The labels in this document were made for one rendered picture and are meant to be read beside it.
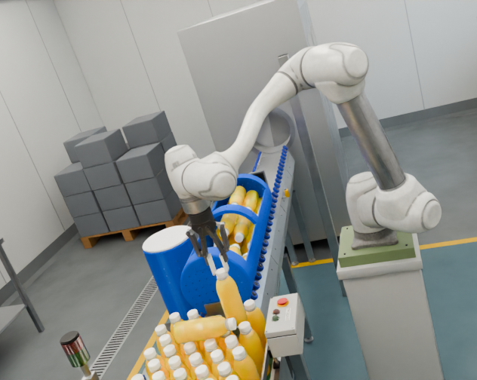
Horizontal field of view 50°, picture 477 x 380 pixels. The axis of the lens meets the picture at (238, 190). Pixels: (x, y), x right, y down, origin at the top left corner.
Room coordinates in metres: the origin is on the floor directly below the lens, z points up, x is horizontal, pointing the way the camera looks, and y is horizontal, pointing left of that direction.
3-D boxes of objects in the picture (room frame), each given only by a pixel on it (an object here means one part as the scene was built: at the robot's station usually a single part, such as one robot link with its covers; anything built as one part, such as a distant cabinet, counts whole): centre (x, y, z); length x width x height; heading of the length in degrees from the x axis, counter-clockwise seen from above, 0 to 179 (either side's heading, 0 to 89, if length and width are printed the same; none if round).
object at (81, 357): (1.46, 0.66, 1.18); 0.06 x 0.06 x 0.05
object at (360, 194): (1.85, -0.48, 1.21); 0.18 x 0.16 x 0.22; 27
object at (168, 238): (2.56, 0.45, 1.03); 0.28 x 0.28 x 0.01
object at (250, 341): (1.45, 0.12, 0.99); 0.07 x 0.07 x 0.19
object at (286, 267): (2.73, -0.13, 0.31); 0.06 x 0.06 x 0.63; 75
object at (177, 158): (1.51, 0.13, 1.65); 0.13 x 0.11 x 0.16; 27
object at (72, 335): (1.46, 0.66, 1.18); 0.06 x 0.06 x 0.16
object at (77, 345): (1.46, 0.66, 1.23); 0.06 x 0.06 x 0.04
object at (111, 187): (5.77, 1.21, 0.59); 1.20 x 0.80 x 1.19; 70
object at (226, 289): (1.52, 0.14, 1.17); 0.07 x 0.07 x 0.19
